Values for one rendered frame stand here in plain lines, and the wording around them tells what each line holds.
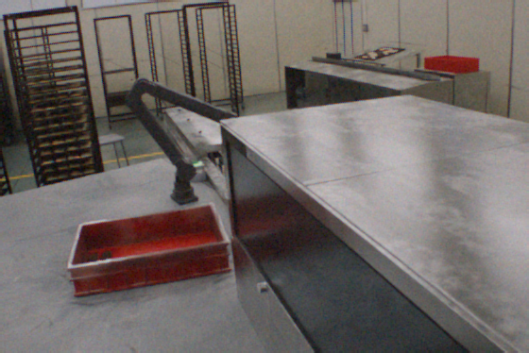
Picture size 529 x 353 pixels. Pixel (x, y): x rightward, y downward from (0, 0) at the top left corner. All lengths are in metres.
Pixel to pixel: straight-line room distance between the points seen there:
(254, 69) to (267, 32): 0.75
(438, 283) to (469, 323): 0.05
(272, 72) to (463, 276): 9.07
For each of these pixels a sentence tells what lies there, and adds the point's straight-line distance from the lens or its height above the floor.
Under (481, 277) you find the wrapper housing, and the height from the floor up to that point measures 1.30.
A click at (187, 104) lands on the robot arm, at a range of 1.89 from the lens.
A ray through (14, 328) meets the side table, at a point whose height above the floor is 0.82.
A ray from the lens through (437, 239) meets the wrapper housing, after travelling 0.50.
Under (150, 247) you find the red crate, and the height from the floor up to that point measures 0.82.
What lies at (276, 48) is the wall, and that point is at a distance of 9.43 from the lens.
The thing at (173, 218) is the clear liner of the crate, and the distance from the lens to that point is 1.65.
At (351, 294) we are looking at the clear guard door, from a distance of 0.58.
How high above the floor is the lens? 1.53
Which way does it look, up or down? 19 degrees down
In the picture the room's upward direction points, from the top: 5 degrees counter-clockwise
